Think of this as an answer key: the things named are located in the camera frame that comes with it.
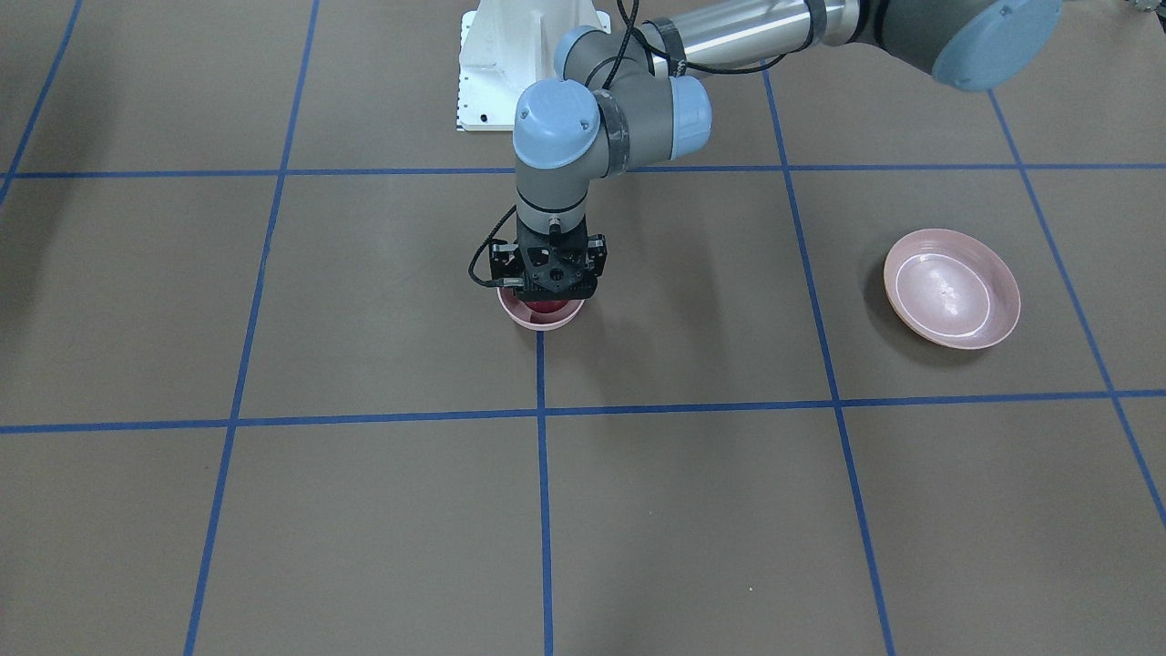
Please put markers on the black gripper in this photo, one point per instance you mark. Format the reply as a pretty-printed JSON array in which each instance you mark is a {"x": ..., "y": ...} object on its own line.
[{"x": 500, "y": 261}]

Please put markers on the red apple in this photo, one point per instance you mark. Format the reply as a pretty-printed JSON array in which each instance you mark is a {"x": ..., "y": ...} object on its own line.
[{"x": 546, "y": 307}]

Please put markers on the pink bowl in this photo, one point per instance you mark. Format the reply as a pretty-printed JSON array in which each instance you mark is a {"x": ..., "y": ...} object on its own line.
[{"x": 520, "y": 314}]

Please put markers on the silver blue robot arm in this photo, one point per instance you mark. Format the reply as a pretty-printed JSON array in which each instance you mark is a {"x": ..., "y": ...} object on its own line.
[{"x": 636, "y": 98}]

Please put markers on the pink plate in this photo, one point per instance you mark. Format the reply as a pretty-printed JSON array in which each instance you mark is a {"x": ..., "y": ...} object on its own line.
[{"x": 951, "y": 289}]

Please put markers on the white pedestal base plate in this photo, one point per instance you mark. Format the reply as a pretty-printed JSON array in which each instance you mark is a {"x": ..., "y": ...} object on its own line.
[{"x": 507, "y": 46}]

